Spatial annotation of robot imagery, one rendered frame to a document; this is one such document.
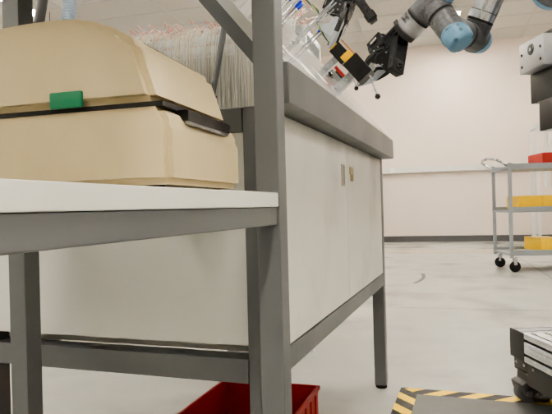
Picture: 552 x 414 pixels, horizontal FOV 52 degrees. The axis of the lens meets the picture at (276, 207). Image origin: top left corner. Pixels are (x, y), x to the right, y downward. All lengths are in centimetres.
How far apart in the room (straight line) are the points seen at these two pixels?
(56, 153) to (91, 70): 10
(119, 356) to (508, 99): 938
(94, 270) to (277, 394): 41
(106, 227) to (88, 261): 62
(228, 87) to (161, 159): 207
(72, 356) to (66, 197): 72
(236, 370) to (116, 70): 52
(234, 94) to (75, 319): 170
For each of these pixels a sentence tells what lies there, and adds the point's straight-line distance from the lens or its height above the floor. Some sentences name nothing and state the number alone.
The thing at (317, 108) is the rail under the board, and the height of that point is 82.
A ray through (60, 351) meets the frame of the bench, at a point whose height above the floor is 39.
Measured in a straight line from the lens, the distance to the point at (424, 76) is 1012.
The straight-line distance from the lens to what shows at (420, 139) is 995.
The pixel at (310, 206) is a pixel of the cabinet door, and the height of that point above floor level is 64.
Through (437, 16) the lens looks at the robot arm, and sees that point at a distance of 165.
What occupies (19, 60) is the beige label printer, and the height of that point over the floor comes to 81.
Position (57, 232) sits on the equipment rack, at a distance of 40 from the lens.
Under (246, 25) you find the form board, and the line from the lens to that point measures 94.
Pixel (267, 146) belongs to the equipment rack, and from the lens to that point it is 80.
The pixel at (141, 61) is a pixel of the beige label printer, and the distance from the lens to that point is 62.
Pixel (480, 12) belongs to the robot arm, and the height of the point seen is 116.
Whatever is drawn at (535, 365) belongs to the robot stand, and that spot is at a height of 15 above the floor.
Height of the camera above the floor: 64
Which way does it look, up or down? level
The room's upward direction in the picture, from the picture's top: 2 degrees counter-clockwise
